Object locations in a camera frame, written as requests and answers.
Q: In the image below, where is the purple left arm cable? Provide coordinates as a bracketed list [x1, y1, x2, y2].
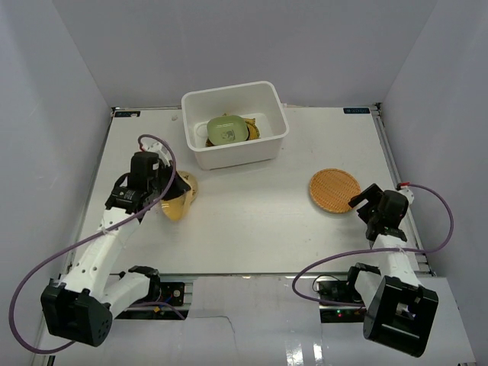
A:
[8, 133, 190, 355]

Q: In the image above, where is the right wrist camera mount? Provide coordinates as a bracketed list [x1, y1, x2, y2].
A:
[396, 182, 414, 204]

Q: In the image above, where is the yellow patterned round plate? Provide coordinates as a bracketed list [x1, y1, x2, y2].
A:
[205, 115, 260, 147]

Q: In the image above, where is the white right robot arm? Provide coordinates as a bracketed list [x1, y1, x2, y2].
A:
[344, 184, 438, 358]

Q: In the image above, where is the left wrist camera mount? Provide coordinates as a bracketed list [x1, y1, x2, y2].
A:
[139, 139, 171, 160]

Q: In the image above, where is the white plastic bin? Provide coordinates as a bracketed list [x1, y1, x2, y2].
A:
[181, 81, 289, 170]

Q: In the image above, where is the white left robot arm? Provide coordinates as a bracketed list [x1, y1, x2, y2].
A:
[40, 151, 191, 347]

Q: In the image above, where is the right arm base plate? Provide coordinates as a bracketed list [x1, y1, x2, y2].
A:
[312, 275, 366, 324]

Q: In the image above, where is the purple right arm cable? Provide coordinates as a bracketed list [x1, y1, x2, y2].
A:
[291, 184, 455, 308]

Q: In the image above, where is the green square panda dish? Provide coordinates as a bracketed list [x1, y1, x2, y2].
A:
[207, 115, 249, 146]

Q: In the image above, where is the large round woven bamboo tray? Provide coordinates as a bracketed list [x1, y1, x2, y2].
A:
[223, 114, 261, 141]

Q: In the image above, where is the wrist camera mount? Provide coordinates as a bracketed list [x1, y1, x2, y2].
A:
[396, 182, 414, 204]
[139, 139, 171, 160]

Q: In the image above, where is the tan panda oval plate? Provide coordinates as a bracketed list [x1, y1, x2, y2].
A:
[160, 191, 192, 221]

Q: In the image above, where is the cream floral round plate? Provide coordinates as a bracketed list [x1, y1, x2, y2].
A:
[173, 170, 199, 207]

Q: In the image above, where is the small orange woven plate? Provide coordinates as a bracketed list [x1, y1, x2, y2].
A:
[309, 169, 361, 214]

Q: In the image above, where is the black motor base bracket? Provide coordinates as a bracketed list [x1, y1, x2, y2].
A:
[117, 281, 193, 320]

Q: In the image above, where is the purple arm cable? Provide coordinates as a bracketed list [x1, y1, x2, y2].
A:
[8, 133, 190, 355]
[291, 184, 455, 308]

